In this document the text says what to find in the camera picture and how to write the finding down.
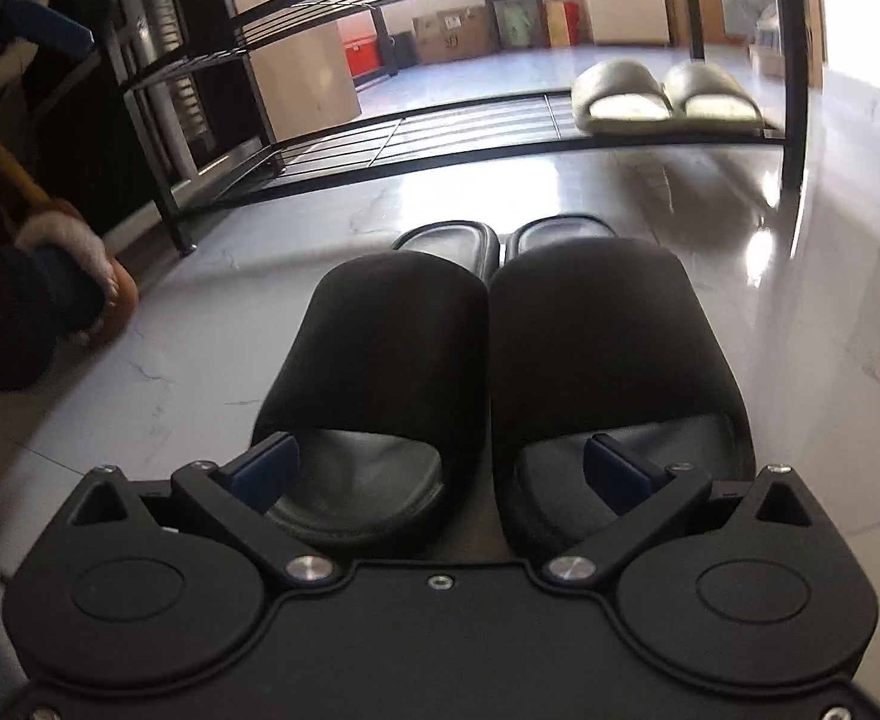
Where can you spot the red cabinet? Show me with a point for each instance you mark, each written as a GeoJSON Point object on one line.
{"type": "Point", "coordinates": [360, 43]}

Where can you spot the beige slipper inner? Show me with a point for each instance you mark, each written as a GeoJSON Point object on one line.
{"type": "Point", "coordinates": [619, 96]}

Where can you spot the cardboard box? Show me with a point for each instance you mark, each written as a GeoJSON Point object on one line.
{"type": "Point", "coordinates": [450, 35]}

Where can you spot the black metal shoe rack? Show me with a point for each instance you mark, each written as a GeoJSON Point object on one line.
{"type": "Point", "coordinates": [441, 135]}

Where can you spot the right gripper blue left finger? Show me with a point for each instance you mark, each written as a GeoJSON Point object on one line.
{"type": "Point", "coordinates": [231, 502]}

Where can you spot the dark trouser leg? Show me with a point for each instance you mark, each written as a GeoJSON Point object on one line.
{"type": "Point", "coordinates": [12, 299]}

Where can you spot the beige slipper near rack post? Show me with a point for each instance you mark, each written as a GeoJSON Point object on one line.
{"type": "Point", "coordinates": [704, 95]}

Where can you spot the black slipper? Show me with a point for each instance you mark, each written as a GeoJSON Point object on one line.
{"type": "Point", "coordinates": [591, 333]}
{"type": "Point", "coordinates": [385, 392]}

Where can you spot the brown fur-lined boot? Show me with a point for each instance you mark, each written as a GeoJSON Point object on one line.
{"type": "Point", "coordinates": [94, 296]}

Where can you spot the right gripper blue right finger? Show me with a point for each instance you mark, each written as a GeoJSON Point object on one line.
{"type": "Point", "coordinates": [647, 499]}

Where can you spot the green framed box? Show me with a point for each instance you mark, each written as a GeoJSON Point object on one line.
{"type": "Point", "coordinates": [518, 24]}

